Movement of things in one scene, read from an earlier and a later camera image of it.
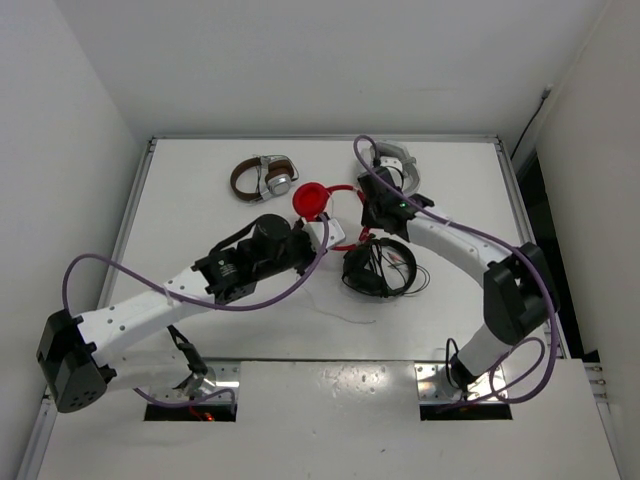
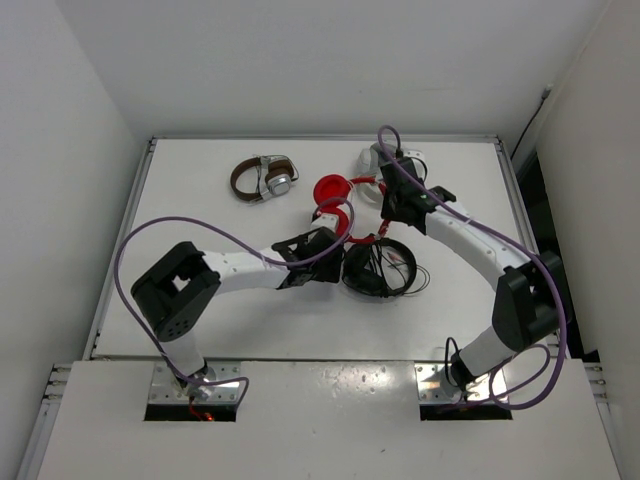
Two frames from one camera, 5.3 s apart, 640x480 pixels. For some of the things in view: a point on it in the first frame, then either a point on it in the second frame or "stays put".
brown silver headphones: (263, 176) stays put
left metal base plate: (220, 375) stays put
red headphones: (311, 200) to (333, 189)
